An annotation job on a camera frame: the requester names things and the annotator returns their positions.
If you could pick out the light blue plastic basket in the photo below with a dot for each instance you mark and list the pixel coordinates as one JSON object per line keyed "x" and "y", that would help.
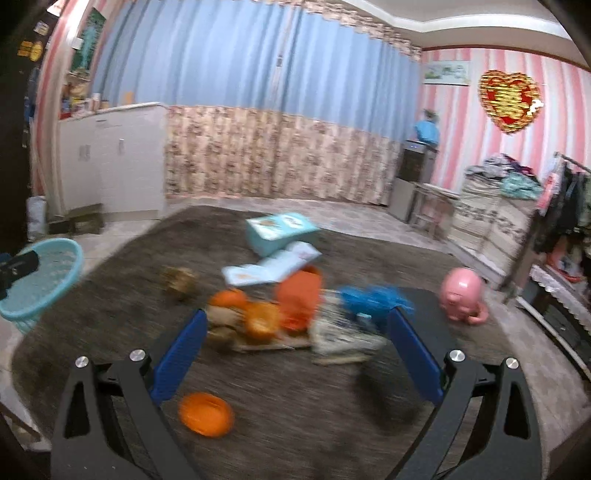
{"x": 51, "y": 277}

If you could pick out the brown fuzzy mat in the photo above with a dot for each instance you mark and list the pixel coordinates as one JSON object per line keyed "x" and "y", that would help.
{"x": 300, "y": 415}

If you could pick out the orange card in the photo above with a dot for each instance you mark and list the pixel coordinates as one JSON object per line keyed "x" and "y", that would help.
{"x": 128, "y": 97}

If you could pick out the red heart wall decoration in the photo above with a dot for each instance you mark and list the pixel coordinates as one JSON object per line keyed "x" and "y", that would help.
{"x": 508, "y": 99}

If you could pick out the orange snack packet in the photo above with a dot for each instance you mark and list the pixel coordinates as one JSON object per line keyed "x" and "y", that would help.
{"x": 298, "y": 300}

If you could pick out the table with lace cloth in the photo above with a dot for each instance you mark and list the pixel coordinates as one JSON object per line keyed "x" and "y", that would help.
{"x": 558, "y": 295}

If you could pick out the black door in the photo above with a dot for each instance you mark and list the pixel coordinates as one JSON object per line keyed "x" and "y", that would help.
{"x": 14, "y": 161}

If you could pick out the grey patterned snack packet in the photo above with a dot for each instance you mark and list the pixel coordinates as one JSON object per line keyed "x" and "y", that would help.
{"x": 341, "y": 337}

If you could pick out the grey water dispenser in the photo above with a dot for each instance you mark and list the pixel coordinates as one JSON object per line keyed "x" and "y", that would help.
{"x": 413, "y": 184}

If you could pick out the teal cardboard box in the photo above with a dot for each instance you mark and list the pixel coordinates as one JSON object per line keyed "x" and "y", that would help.
{"x": 277, "y": 233}

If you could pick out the landscape wall picture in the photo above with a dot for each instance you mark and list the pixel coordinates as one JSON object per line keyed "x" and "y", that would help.
{"x": 447, "y": 73}

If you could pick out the clothes rack with garments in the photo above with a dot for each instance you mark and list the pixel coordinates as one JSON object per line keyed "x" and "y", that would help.
{"x": 568, "y": 207}

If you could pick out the round yellow door sticker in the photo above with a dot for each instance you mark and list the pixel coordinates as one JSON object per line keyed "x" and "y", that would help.
{"x": 37, "y": 50}

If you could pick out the blue crinkled packet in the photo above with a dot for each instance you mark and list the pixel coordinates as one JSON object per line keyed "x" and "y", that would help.
{"x": 374, "y": 302}

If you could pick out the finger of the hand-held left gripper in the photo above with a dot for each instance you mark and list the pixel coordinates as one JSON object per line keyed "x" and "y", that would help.
{"x": 18, "y": 266}

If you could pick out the patterned cloth covered cabinet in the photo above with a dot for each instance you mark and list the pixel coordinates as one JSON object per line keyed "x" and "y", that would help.
{"x": 489, "y": 230}

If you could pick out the orange fruits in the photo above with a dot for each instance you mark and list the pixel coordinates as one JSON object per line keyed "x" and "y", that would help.
{"x": 262, "y": 321}

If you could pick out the pile of clothes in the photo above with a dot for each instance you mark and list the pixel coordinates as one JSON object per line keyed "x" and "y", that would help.
{"x": 503, "y": 175}

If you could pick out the brown cardboard sheet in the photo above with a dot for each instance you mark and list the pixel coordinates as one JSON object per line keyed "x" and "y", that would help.
{"x": 272, "y": 345}

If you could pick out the plant with blue cover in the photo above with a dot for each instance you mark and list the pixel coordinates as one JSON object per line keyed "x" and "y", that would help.
{"x": 427, "y": 129}

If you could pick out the brown crumpled object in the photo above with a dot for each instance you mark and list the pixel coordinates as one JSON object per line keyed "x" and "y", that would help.
{"x": 222, "y": 318}
{"x": 180, "y": 282}
{"x": 220, "y": 340}

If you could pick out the white plastic bag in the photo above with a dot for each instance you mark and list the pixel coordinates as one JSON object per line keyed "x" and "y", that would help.
{"x": 36, "y": 219}

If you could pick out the pink piggy bank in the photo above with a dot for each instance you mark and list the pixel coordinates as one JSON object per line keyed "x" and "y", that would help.
{"x": 461, "y": 293}

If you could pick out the wall poster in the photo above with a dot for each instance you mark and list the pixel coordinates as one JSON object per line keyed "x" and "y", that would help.
{"x": 92, "y": 37}

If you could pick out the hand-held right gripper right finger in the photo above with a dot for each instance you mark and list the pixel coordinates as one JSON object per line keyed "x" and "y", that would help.
{"x": 411, "y": 355}

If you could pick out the pale rectangular door sticker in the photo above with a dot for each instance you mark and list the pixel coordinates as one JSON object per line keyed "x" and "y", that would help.
{"x": 41, "y": 27}

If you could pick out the small wooden stool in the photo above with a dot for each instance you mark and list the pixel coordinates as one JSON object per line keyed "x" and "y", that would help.
{"x": 78, "y": 219}

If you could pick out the white cabinet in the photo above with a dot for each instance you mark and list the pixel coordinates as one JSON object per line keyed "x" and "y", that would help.
{"x": 120, "y": 175}

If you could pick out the small orange peel piece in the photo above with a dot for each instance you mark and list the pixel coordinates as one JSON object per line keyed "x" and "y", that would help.
{"x": 228, "y": 299}

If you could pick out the shallow orange peel cup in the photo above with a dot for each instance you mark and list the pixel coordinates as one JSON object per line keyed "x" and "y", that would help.
{"x": 206, "y": 414}

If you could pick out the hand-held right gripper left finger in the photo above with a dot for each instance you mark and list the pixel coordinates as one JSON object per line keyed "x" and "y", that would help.
{"x": 182, "y": 355}

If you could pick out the blue hanging object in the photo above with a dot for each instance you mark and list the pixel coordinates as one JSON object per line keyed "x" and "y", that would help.
{"x": 31, "y": 106}

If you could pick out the yellow rectangular door sticker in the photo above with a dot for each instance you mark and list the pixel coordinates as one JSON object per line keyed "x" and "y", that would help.
{"x": 24, "y": 47}

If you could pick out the blue and floral curtain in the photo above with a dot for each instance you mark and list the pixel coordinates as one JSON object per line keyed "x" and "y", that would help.
{"x": 231, "y": 69}

